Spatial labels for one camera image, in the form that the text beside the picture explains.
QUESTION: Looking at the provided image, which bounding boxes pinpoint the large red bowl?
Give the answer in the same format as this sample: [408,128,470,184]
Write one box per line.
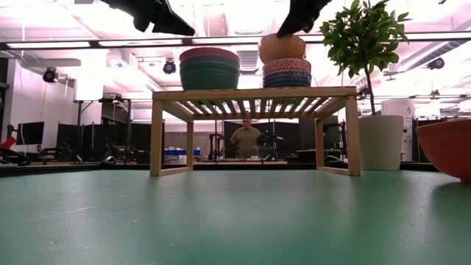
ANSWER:
[415,118,471,184]

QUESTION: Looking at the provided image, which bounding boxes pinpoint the black room divider panels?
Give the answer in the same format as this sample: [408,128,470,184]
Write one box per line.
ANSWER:
[54,122,166,163]

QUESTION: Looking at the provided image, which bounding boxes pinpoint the large pink bowl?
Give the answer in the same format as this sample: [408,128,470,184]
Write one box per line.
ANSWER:
[179,46,241,64]

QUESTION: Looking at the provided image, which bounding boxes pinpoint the wooden slatted shelf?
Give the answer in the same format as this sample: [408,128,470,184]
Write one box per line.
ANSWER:
[149,85,362,177]

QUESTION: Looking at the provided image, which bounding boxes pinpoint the green table mat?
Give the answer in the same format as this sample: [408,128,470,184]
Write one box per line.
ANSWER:
[0,168,471,265]

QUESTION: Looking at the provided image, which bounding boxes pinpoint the blue storage bins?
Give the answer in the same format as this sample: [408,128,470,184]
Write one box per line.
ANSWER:
[163,148,203,157]

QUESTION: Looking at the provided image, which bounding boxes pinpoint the white cylinder tank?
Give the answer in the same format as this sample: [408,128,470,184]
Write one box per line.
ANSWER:
[380,98,417,163]

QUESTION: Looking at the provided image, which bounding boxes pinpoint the blue bowl red patterned outside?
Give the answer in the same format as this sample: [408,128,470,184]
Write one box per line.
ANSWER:
[261,57,313,78]

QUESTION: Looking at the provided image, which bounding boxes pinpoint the person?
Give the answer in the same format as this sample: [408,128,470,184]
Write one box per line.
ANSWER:
[229,119,263,160]

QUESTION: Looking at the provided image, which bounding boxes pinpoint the black computer monitor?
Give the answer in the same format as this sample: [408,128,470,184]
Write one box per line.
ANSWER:
[15,121,46,146]

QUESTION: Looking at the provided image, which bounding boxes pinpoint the orange honeycomb patterned bowl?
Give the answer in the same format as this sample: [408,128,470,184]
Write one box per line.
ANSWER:
[258,33,307,66]

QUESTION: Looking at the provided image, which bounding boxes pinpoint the potted green plant white pot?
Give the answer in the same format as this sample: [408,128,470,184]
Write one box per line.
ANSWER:
[319,0,412,172]

